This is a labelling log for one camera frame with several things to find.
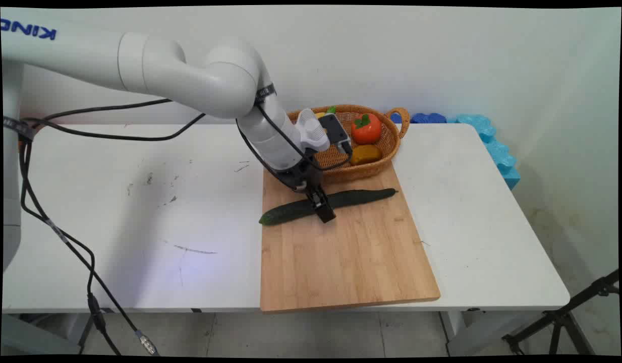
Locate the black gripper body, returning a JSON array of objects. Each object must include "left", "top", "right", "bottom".
[{"left": 278, "top": 157, "right": 326, "bottom": 196}]

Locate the dark green cucumber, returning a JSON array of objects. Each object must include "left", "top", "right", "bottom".
[{"left": 259, "top": 188, "right": 399, "bottom": 226}]

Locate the orange toy bell pepper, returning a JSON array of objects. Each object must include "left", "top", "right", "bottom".
[{"left": 350, "top": 145, "right": 383, "bottom": 166}]

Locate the bamboo cutting board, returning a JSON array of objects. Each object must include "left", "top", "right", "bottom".
[{"left": 260, "top": 159, "right": 441, "bottom": 314}]

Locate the red orange toy tomato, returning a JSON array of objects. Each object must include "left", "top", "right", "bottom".
[{"left": 351, "top": 113, "right": 382, "bottom": 146}]

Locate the light blue foam piece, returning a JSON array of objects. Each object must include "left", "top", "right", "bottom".
[
  {"left": 455, "top": 114, "right": 497, "bottom": 143},
  {"left": 485, "top": 140, "right": 517, "bottom": 172},
  {"left": 502, "top": 166, "right": 521, "bottom": 191}
]

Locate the white table leg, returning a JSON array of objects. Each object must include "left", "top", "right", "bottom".
[{"left": 439, "top": 311, "right": 465, "bottom": 353}]

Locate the black tripod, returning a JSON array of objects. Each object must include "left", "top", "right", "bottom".
[{"left": 502, "top": 270, "right": 620, "bottom": 356}]

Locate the gray wrist camera box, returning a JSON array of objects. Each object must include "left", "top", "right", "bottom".
[{"left": 318, "top": 113, "right": 353, "bottom": 155}]

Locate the woven wicker basket with handles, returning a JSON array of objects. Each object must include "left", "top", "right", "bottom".
[{"left": 287, "top": 104, "right": 410, "bottom": 185}]

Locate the black strap on forearm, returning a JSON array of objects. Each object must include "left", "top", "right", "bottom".
[{"left": 254, "top": 83, "right": 277, "bottom": 105}]

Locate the black cable with metal connector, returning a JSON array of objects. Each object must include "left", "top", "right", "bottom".
[{"left": 18, "top": 98, "right": 354, "bottom": 356}]

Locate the black strap on arm base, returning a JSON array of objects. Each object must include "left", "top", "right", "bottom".
[{"left": 2, "top": 116, "right": 36, "bottom": 142}]

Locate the gray metal base frame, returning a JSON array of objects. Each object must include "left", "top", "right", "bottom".
[{"left": 2, "top": 314, "right": 94, "bottom": 355}]

